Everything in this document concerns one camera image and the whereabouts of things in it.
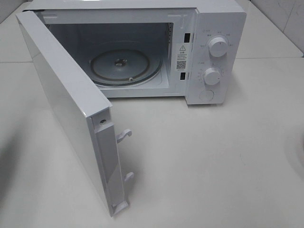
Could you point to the round door release button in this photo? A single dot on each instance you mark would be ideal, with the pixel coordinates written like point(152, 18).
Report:
point(206, 95)

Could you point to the white microwave door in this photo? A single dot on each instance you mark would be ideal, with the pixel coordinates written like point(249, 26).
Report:
point(81, 109)

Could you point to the white microwave knob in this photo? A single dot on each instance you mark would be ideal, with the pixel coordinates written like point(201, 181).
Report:
point(218, 45)
point(211, 76)

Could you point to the pink round plate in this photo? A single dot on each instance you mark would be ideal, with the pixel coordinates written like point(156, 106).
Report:
point(301, 144)

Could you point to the glass microwave turntable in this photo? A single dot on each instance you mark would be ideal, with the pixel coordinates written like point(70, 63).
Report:
point(125, 63)

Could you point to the white warning label sticker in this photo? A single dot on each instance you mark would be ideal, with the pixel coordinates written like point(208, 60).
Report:
point(181, 56)

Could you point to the white microwave oven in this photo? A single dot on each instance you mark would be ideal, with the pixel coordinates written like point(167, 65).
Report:
point(83, 27)

